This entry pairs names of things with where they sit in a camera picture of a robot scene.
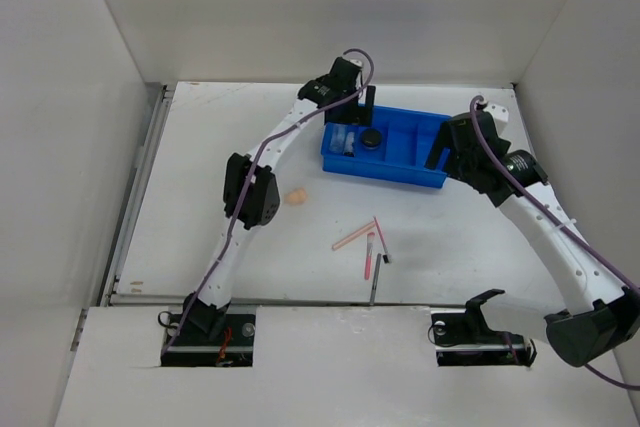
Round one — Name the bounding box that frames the black round compact jar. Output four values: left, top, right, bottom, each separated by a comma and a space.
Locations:
359, 128, 384, 151

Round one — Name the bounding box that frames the clear bottle black cap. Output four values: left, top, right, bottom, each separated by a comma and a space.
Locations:
343, 131, 356, 157

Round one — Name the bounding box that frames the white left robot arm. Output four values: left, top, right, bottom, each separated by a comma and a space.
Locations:
177, 49, 375, 344

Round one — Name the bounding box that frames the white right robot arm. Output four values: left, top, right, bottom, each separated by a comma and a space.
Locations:
426, 111, 639, 367

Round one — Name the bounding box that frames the peach makeup sponge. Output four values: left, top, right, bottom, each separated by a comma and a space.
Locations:
284, 188, 308, 206

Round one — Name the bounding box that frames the grey makeup pen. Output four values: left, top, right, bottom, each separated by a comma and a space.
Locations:
369, 253, 383, 306

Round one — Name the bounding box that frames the blue plastic organizer tray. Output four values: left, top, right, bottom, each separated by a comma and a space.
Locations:
320, 106, 450, 189

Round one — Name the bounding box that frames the beige pink pencil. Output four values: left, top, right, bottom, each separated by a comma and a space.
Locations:
331, 220, 375, 251

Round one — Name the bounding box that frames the thin pink brush black tip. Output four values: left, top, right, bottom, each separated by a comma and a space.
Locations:
373, 216, 392, 264

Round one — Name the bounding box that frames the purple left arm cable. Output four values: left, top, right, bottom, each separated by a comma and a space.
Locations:
162, 48, 376, 353

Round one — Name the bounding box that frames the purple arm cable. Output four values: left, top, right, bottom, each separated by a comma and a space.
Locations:
468, 94, 640, 391
162, 48, 376, 353

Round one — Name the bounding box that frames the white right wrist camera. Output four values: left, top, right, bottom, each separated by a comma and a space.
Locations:
476, 98, 510, 135

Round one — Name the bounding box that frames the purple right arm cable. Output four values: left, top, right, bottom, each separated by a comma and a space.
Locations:
468, 94, 640, 391

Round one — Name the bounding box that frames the aluminium rail right edge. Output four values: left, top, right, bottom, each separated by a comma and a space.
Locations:
511, 81, 550, 178

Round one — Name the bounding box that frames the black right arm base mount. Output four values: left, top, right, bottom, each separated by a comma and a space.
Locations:
427, 289, 537, 368

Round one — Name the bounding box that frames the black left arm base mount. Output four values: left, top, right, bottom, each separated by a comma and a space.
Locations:
157, 305, 257, 368

